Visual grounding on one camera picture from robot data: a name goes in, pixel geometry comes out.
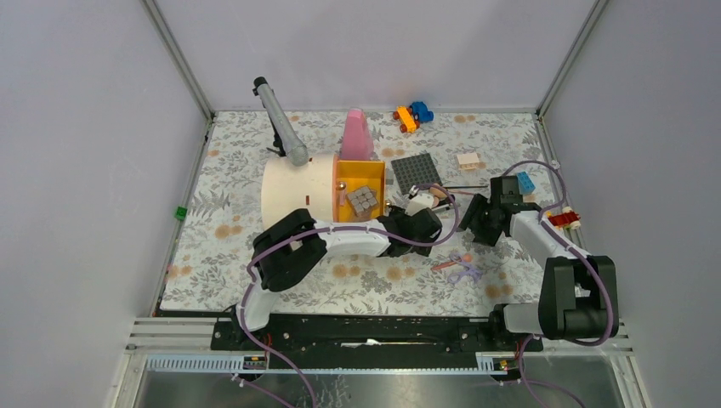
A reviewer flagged pink cone bottle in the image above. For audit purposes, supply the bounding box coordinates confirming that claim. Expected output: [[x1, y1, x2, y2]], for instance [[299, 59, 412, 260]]
[[339, 108, 374, 161]]

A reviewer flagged grey lego baseplate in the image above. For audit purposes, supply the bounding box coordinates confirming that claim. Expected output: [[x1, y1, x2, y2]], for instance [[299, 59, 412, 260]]
[[390, 153, 442, 194]]

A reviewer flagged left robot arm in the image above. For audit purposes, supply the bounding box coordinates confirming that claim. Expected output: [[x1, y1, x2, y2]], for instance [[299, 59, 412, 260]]
[[230, 207, 442, 349]]

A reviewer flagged pink handle brush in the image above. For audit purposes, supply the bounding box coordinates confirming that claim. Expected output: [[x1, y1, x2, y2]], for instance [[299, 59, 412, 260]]
[[431, 253, 473, 271]]

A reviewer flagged red yellow toy car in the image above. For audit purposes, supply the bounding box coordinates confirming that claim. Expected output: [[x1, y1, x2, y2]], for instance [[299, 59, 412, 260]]
[[547, 207, 581, 230]]

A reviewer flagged light blue lego brick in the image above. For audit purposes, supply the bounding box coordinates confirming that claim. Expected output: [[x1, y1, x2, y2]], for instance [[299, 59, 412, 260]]
[[515, 172, 536, 196]]

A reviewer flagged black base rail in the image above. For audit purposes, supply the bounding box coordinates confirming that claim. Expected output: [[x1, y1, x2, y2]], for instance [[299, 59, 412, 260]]
[[211, 314, 525, 371]]

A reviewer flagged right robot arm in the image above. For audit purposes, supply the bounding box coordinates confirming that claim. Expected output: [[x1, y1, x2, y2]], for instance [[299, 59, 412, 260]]
[[458, 176, 619, 350]]

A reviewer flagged orange and blue toy car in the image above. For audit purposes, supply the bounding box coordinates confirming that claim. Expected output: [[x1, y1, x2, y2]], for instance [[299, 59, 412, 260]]
[[392, 101, 434, 133]]

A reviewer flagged grey microphone on stand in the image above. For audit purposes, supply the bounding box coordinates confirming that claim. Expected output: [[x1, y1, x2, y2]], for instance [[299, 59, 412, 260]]
[[253, 76, 310, 167]]

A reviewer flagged green small block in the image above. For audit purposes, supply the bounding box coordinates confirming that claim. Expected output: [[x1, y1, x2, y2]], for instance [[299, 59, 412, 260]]
[[174, 207, 188, 221]]

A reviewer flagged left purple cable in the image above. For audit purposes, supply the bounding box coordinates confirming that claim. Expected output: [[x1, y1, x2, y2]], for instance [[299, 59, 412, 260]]
[[236, 183, 460, 408]]

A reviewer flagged cream round drawer organizer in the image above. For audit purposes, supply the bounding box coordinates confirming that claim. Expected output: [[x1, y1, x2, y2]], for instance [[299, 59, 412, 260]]
[[260, 155, 386, 229]]

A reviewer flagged beige lego brick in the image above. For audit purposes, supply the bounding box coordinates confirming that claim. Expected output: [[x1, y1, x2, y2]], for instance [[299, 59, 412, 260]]
[[456, 152, 480, 171]]

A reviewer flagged black makeup brush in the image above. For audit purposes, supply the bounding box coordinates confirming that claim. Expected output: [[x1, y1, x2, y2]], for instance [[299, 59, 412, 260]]
[[443, 184, 489, 190]]

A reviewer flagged beige makeup sponge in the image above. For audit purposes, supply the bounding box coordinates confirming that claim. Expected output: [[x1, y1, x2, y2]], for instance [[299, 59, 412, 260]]
[[429, 187, 447, 207]]

